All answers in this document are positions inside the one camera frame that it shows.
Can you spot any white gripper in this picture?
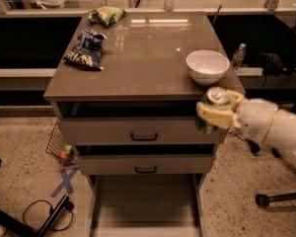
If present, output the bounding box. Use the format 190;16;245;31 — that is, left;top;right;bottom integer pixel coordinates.
196;90;279;143

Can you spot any green soda can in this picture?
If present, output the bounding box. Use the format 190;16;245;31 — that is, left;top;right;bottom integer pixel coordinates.
195;87;231;134

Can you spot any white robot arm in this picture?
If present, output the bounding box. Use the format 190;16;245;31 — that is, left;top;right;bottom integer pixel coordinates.
196;87;296;169

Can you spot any grey drawer cabinet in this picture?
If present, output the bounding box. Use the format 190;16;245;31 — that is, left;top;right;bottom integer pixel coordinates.
42;11;247;237

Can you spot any open bottom drawer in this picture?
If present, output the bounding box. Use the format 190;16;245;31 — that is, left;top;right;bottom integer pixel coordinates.
88;174;205;237

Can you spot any black table leg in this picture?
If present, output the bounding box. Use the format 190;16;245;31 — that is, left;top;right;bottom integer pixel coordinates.
248;140;260;154

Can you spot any white ceramic bowl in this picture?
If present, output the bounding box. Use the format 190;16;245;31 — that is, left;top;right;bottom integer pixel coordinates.
185;50;230;85

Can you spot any clear plastic water bottle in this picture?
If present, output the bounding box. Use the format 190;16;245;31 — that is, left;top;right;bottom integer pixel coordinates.
231;43;247;70

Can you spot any black chair base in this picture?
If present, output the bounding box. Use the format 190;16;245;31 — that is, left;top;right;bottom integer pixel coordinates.
256;193;296;207

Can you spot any blue chip bag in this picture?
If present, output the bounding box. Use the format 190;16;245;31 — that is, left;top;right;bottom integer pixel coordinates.
64;29;107;71

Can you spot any green chip bag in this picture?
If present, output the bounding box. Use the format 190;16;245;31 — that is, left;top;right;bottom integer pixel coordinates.
88;6;125;27

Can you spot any blue tape cross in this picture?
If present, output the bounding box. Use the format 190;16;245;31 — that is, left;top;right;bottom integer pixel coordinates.
50;167;79;198

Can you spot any black stand leg left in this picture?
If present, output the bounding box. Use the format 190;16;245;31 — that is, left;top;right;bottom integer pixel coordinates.
0;196;74;237

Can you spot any middle drawer with handle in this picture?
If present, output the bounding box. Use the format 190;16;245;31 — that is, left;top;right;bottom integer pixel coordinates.
76;154;213;175

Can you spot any drawer with handle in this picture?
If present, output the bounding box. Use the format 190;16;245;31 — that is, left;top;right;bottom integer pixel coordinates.
58;118;226;145
76;154;213;175

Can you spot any top drawer with handle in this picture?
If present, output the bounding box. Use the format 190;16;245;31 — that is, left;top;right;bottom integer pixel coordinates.
58;118;226;145

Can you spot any wire mesh basket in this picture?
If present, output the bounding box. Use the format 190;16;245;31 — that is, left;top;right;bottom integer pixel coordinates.
45;123;76;166

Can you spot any black cable on floor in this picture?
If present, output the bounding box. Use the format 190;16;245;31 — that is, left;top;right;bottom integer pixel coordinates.
22;198;75;232

